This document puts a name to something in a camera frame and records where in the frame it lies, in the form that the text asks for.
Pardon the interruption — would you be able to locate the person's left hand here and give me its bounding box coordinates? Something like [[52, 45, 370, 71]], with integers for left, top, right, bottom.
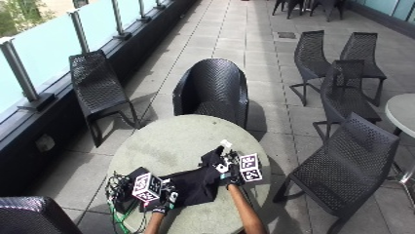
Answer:
[[148, 180, 181, 215]]

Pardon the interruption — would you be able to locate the person's right hand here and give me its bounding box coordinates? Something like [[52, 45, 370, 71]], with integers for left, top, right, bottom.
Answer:
[[216, 149, 246, 190]]

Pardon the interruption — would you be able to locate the black cloth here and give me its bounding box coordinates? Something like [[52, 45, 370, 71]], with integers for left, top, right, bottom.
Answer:
[[129, 145, 237, 213]]

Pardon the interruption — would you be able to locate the white marker cube, right glove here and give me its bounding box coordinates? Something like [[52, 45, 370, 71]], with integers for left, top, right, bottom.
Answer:
[[237, 152, 265, 183]]

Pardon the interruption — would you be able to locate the white marker cube, glove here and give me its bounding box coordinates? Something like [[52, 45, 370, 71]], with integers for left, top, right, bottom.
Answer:
[[131, 172, 165, 203], [237, 152, 265, 183]]

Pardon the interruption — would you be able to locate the white marker cube, left glove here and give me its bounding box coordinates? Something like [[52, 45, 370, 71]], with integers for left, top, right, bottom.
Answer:
[[131, 172, 165, 203]]

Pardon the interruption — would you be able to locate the black woven armchair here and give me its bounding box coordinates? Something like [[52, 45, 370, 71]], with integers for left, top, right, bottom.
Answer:
[[0, 195, 84, 234], [172, 58, 250, 130]]

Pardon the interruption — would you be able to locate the black mesh chair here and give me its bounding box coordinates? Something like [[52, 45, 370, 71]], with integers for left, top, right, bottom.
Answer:
[[68, 49, 143, 148], [273, 112, 402, 234], [338, 31, 389, 107], [311, 59, 385, 141], [287, 29, 335, 107]]

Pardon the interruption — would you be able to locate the dark floor drain cover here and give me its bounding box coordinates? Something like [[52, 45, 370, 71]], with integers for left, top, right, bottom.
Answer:
[[277, 30, 298, 40]]

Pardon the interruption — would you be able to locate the round grey side table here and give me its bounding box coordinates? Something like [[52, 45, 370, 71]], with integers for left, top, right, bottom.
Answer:
[[385, 93, 415, 209]]

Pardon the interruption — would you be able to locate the frosted glass railing panel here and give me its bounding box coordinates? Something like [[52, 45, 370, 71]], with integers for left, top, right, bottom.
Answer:
[[77, 0, 121, 53], [8, 13, 84, 90], [0, 48, 27, 115]]

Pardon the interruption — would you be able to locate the black device with cables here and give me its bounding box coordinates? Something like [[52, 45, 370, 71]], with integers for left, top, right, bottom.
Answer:
[[105, 172, 136, 214]]

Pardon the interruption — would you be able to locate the green cable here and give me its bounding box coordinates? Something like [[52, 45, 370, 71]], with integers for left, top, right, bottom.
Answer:
[[108, 194, 133, 234]]

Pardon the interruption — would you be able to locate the grey wall socket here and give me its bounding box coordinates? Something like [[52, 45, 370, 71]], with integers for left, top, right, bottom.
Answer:
[[33, 133, 57, 153]]

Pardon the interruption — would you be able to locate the grey metal railing post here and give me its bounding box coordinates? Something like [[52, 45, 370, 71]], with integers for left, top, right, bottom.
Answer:
[[136, 0, 153, 23], [111, 0, 132, 41], [68, 9, 91, 55], [0, 36, 59, 113]]

